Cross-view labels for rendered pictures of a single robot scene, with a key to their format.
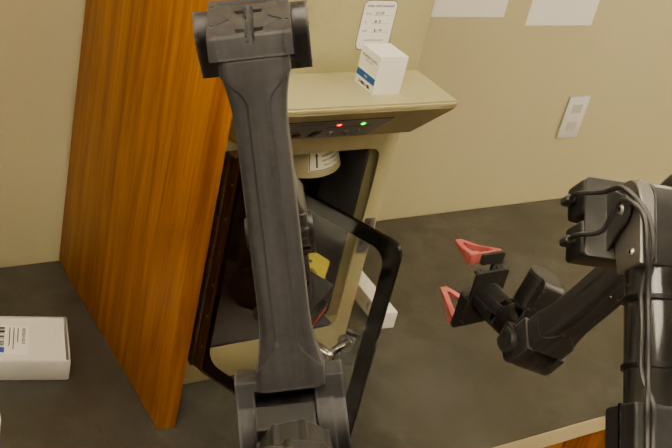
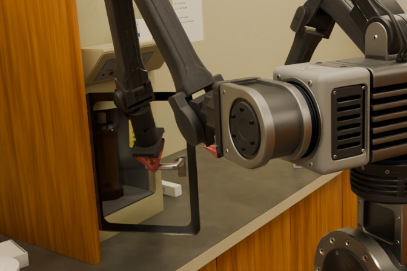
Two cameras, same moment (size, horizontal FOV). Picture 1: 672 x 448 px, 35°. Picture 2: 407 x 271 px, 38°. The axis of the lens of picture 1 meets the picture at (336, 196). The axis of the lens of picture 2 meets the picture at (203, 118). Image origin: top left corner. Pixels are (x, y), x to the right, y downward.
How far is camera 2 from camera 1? 0.56 m
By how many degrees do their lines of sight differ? 21
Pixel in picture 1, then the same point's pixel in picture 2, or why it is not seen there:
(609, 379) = (294, 177)
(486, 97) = (171, 86)
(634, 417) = not seen: outside the picture
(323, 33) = (105, 20)
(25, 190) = not seen: outside the picture
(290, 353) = (194, 69)
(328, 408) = not seen: hidden behind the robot
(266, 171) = not seen: outside the picture
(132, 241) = (39, 171)
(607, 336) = (281, 165)
